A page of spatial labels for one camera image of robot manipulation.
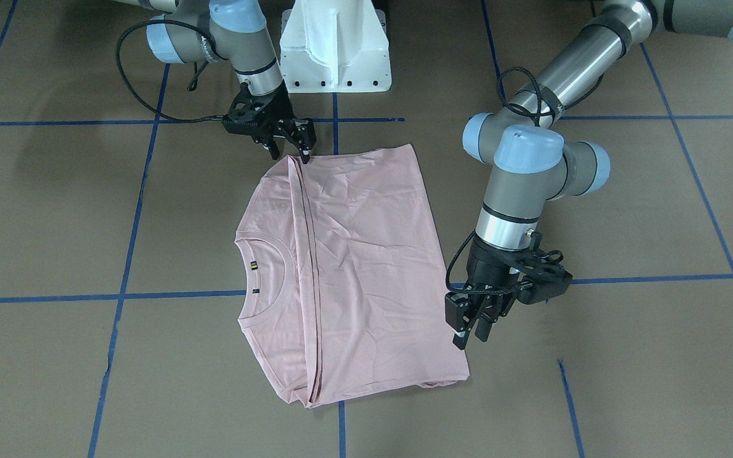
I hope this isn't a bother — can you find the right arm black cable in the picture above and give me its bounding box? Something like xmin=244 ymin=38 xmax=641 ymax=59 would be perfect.
xmin=116 ymin=19 xmax=240 ymax=123

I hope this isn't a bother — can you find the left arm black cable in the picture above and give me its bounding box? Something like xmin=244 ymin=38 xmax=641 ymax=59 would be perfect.
xmin=445 ymin=66 xmax=603 ymax=293

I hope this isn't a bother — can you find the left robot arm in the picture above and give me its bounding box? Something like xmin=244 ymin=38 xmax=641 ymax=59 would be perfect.
xmin=445 ymin=1 xmax=733 ymax=350

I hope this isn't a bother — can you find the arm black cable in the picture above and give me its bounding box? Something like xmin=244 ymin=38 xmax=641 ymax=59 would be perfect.
xmin=445 ymin=66 xmax=603 ymax=293
xmin=116 ymin=19 xmax=240 ymax=123

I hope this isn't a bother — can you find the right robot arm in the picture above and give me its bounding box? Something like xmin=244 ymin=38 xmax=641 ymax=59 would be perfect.
xmin=115 ymin=1 xmax=316 ymax=164

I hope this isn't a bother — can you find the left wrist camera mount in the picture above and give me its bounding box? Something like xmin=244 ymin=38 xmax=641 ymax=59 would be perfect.
xmin=513 ymin=249 xmax=573 ymax=305

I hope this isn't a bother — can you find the pink snoopy t-shirt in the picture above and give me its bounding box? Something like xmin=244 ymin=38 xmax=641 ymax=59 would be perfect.
xmin=235 ymin=144 xmax=470 ymax=408

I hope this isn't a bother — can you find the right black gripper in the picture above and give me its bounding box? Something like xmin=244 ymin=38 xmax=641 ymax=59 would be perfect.
xmin=248 ymin=86 xmax=317 ymax=164

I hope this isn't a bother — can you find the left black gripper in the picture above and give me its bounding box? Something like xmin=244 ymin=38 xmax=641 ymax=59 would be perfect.
xmin=445 ymin=237 xmax=523 ymax=350

